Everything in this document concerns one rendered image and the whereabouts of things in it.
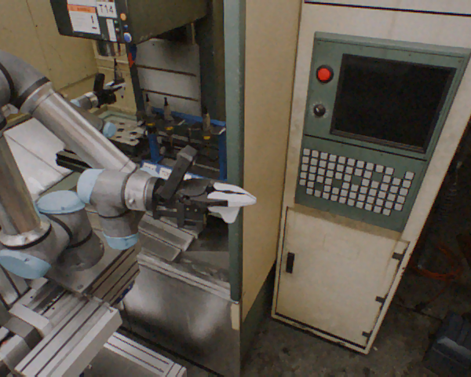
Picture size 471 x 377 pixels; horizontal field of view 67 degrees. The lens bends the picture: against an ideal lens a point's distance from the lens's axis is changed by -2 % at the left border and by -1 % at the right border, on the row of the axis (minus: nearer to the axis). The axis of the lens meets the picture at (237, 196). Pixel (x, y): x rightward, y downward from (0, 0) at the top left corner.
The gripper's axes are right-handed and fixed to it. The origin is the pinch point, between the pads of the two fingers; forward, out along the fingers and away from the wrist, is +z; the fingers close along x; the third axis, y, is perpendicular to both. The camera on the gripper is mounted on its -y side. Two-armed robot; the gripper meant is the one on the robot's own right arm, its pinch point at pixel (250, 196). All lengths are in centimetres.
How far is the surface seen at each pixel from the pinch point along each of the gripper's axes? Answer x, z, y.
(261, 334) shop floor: -88, -1, 148
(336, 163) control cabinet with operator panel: -70, 23, 22
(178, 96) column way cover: -167, -75, 29
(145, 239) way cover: -75, -63, 77
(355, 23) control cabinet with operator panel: -67, 21, -27
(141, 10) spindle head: -99, -64, -26
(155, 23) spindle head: -108, -62, -20
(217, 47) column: -163, -47, -4
